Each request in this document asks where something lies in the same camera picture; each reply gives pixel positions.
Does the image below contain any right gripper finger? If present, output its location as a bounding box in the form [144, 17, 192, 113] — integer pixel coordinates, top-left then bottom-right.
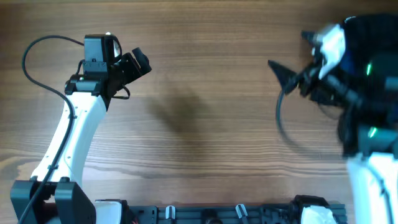
[301, 30, 317, 47]
[268, 60, 299, 95]

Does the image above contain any black t-shirt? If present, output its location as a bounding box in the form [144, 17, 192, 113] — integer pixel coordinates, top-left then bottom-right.
[339, 13, 397, 78]

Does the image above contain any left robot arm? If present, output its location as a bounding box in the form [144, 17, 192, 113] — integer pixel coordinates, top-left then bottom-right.
[10, 33, 152, 223]

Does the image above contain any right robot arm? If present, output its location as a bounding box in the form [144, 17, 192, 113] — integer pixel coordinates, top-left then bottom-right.
[268, 26, 397, 223]

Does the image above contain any left black cable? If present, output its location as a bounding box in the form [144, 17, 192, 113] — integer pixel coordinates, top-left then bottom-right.
[17, 35, 85, 224]

